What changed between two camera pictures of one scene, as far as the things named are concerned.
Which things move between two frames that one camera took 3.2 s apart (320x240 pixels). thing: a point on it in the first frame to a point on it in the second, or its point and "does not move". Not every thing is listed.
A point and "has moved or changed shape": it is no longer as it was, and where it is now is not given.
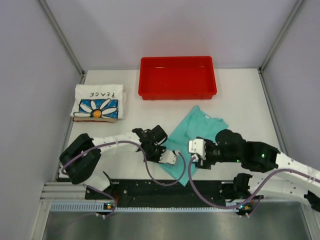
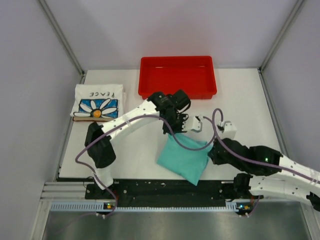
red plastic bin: [176, 78] does not move
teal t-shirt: [197, 123] has moved or changed shape
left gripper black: [162, 149] to [179, 129]
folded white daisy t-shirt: [99, 100] does not move
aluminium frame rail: [65, 192] does not move
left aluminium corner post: [64, 39] does not move
